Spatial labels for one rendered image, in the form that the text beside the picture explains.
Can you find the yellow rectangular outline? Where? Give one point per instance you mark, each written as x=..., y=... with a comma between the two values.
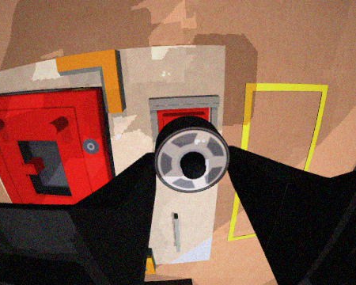
x=249, y=88

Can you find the black and grey wheel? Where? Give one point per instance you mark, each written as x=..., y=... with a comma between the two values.
x=185, y=134

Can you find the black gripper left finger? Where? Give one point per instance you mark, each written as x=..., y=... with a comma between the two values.
x=107, y=232

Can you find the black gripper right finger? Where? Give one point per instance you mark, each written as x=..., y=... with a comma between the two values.
x=297, y=215

